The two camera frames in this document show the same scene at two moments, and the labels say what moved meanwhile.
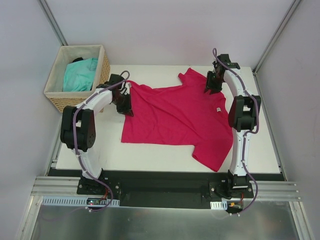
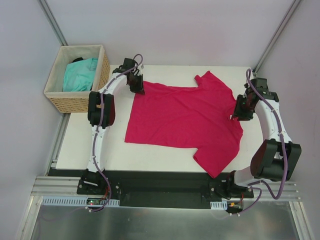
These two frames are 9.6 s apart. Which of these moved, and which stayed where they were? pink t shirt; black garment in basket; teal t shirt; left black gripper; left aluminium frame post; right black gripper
Moved: right black gripper; pink t shirt; left black gripper
Stayed: left aluminium frame post; black garment in basket; teal t shirt
